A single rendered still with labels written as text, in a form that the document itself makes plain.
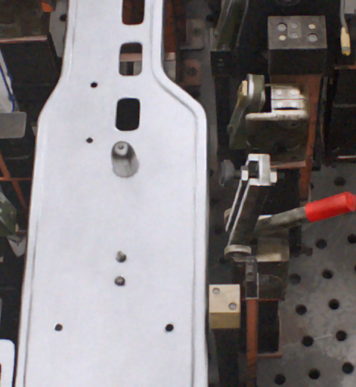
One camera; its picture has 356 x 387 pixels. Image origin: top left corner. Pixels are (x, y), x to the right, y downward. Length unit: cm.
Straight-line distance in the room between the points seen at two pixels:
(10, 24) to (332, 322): 64
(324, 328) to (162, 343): 39
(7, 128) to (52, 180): 11
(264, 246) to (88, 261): 22
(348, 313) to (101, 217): 44
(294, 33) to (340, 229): 43
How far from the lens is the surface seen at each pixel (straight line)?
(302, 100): 124
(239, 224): 110
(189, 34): 175
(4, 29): 149
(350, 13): 131
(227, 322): 115
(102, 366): 118
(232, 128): 129
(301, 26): 125
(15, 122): 136
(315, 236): 157
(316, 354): 150
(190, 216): 125
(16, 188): 147
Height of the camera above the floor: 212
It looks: 62 degrees down
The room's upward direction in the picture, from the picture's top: 8 degrees counter-clockwise
